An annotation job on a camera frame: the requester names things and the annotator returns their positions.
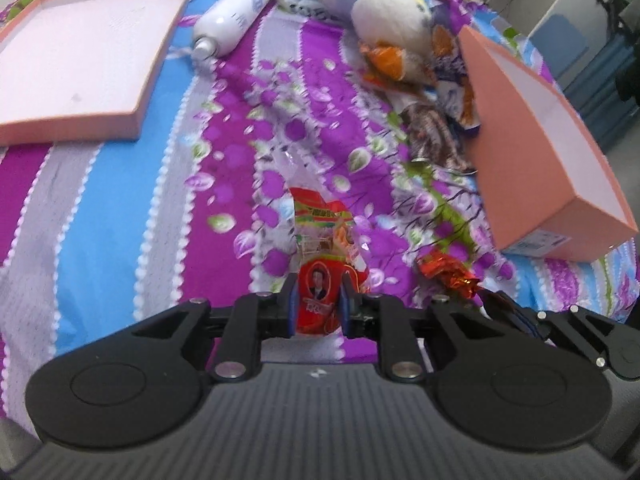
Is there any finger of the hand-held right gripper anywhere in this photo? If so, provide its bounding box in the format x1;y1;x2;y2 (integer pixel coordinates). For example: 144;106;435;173
474;287;543;347
530;304;640;382

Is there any white printed plastic bag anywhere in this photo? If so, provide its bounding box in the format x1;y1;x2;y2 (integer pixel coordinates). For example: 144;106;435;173
279;0;352;24

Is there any floral striped blanket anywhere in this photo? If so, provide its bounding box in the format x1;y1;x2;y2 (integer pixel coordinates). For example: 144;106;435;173
0;0;640;406

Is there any blue chair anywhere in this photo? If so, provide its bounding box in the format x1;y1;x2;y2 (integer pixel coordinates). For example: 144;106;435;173
529;12;590;82

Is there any blue orange snack packet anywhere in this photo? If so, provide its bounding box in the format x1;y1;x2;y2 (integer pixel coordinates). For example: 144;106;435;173
431;25;482;132

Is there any blue curtain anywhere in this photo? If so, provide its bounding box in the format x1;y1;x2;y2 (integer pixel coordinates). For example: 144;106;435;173
565;35;640;152

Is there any red label clear snack packet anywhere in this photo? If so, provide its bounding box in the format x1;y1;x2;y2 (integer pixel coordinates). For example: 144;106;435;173
287;186;372;337

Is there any pink box lid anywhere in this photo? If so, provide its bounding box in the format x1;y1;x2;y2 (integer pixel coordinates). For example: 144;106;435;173
0;0;195;147

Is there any pink cardboard box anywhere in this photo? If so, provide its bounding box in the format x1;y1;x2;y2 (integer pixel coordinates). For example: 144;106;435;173
457;25;640;264

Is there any white brown snack packet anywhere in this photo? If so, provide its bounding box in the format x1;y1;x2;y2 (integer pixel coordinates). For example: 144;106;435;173
400;105;474;174

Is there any red foil candy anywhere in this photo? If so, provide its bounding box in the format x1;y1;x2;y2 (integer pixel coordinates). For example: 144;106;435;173
417;252;479;299

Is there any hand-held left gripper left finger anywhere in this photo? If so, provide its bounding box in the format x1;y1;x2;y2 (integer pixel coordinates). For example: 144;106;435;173
131;274;301;382

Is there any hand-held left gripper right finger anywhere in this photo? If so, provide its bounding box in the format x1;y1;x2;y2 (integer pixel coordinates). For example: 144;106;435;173
339;276;497;382

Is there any white spray bottle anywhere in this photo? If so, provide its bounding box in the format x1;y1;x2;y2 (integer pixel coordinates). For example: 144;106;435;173
192;0;275;59

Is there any white blue plush toy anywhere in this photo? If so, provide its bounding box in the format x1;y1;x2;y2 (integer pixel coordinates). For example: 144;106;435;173
316;0;432;58

